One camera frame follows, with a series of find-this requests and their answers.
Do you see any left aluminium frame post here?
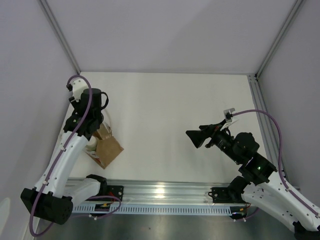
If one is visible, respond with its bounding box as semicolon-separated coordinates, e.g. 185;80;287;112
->
36;0;81;74

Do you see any green liquid bottle white cap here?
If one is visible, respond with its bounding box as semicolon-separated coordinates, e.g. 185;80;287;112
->
86;136;98;152

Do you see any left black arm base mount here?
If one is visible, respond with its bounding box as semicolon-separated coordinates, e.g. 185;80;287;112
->
86;174;124;200

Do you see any right side aluminium rail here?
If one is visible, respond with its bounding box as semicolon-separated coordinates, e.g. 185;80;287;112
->
247;73;280;167

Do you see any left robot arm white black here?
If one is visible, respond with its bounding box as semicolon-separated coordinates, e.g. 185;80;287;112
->
20;88;108;225

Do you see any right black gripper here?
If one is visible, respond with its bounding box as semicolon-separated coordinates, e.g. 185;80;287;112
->
185;119;242;164

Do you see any aluminium mounting rail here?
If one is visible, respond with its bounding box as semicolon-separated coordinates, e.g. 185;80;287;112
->
67;177;251;204

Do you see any white slotted cable duct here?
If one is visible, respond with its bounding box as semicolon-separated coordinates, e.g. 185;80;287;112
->
72;203;232;216

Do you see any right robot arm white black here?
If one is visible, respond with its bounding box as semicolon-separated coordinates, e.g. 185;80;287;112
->
186;123;320;240

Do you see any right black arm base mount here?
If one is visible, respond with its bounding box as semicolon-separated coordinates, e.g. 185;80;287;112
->
208;187;243;204

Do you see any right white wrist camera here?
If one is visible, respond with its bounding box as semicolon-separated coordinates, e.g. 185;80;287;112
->
221;108;238;130

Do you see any right aluminium frame post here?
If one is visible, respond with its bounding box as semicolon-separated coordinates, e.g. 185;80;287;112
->
255;0;307;81

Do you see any aluminium frame post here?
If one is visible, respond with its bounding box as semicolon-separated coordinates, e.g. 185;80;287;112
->
255;0;307;81
36;0;81;74

